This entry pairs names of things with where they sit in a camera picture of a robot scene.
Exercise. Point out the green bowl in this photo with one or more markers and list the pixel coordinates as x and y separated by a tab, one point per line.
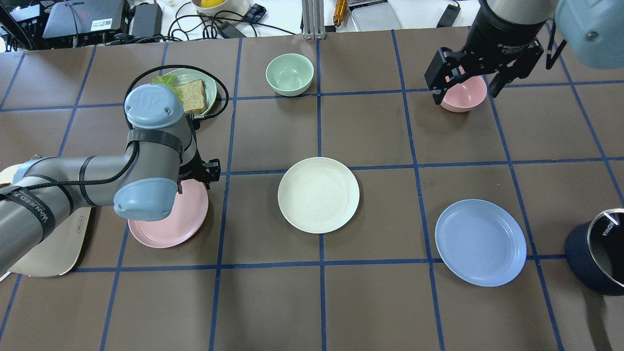
290	74

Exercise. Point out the green plate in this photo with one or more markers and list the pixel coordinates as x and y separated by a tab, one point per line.
185	75

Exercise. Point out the bread slice on plate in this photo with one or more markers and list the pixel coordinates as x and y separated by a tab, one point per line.
192	96

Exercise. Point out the pink bowl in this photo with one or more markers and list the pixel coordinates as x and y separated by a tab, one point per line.
465	96

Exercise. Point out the black computer box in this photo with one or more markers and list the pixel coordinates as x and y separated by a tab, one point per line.
80	18

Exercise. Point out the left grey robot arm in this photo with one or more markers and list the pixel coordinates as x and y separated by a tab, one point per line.
140	184

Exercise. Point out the blue plate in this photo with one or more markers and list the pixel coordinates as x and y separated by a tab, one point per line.
480	242

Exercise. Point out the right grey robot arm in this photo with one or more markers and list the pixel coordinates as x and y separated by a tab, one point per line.
508	37

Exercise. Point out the cream toaster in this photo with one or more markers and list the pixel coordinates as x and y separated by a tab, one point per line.
53	248

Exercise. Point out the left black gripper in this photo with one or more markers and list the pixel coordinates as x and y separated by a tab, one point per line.
205	172

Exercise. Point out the green lettuce leaf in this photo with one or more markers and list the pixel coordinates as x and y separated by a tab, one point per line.
170	82

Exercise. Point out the bowl with toy fruit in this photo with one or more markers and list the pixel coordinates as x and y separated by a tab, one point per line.
211	7

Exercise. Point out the black laptop power brick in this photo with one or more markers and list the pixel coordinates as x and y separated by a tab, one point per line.
146	20

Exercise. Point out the cream plate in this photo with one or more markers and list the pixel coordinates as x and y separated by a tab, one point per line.
318	195

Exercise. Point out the dark blue pot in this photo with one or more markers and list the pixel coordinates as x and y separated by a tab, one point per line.
595	252

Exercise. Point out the aluminium frame post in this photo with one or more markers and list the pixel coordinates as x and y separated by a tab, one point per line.
313	19

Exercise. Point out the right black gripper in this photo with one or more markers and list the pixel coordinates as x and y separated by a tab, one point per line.
498	38

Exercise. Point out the pink plate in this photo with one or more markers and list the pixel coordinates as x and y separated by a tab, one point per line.
188	214

